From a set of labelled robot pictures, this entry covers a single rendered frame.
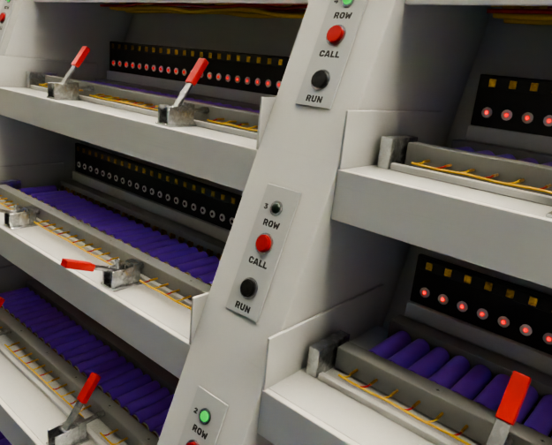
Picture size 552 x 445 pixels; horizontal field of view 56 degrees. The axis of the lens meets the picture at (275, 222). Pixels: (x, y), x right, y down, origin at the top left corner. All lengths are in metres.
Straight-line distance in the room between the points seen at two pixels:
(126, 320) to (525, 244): 0.41
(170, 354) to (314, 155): 0.25
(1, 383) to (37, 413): 0.09
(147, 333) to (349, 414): 0.24
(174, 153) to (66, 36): 0.51
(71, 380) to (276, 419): 0.38
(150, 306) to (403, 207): 0.31
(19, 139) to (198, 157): 0.53
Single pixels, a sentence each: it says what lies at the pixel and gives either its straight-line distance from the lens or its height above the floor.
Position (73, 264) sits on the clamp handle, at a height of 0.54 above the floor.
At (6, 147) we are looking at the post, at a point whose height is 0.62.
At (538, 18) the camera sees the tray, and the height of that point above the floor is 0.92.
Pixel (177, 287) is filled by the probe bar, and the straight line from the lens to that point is 0.62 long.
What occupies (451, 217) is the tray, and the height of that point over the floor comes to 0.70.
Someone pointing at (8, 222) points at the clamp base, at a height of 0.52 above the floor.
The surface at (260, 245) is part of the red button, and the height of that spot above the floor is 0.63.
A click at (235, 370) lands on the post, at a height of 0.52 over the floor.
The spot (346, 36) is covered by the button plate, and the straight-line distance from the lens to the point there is 0.50.
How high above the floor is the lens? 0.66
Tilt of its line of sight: level
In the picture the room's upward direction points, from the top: 19 degrees clockwise
